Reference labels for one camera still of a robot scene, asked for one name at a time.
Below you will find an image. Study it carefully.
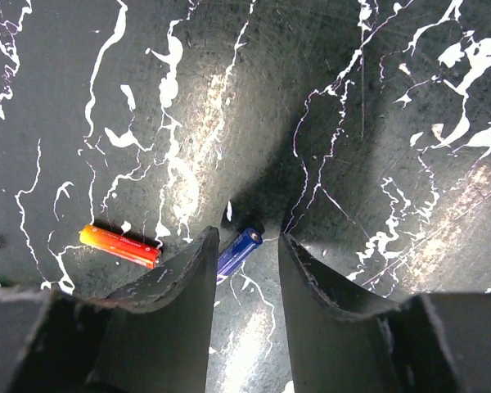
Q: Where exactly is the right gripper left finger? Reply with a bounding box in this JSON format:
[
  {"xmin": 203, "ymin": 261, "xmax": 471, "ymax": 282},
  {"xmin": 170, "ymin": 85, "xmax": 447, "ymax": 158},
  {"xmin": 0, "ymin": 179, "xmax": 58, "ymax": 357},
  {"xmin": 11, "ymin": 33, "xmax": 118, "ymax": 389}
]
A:
[{"xmin": 0, "ymin": 226, "xmax": 219, "ymax": 392}]

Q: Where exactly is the blue AAA battery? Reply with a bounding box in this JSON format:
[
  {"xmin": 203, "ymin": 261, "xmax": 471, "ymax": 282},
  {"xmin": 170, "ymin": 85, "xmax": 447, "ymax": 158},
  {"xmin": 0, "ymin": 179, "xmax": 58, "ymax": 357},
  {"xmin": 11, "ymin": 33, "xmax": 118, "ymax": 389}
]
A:
[{"xmin": 216, "ymin": 228, "xmax": 263, "ymax": 286}]

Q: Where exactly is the red AAA battery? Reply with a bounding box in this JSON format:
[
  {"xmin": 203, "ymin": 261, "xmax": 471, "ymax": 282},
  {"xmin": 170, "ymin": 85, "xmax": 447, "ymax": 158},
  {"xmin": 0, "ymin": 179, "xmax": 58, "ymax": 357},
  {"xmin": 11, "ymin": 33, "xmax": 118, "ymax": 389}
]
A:
[{"xmin": 79, "ymin": 224, "xmax": 162, "ymax": 269}]

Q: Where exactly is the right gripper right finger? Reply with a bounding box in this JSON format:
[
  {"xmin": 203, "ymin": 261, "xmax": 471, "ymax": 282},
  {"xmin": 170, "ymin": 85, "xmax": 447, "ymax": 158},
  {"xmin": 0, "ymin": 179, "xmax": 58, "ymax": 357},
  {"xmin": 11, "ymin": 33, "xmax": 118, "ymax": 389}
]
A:
[{"xmin": 278, "ymin": 234, "xmax": 491, "ymax": 392}]

